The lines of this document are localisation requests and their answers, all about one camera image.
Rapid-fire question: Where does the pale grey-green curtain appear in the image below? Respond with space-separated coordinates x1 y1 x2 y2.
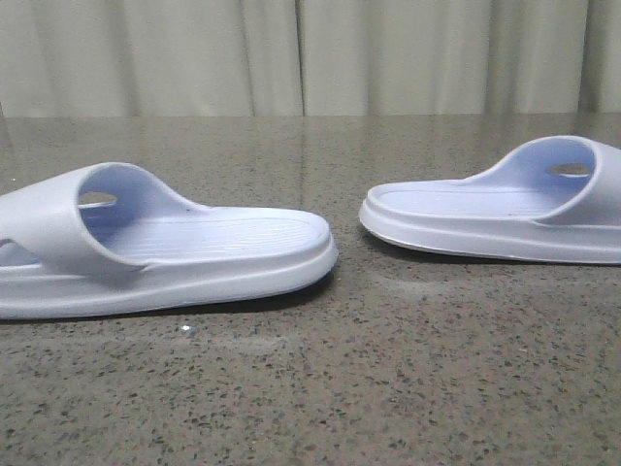
1 1 620 117

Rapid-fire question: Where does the light blue slipper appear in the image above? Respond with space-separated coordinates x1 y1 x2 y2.
1 162 338 319
359 136 620 264

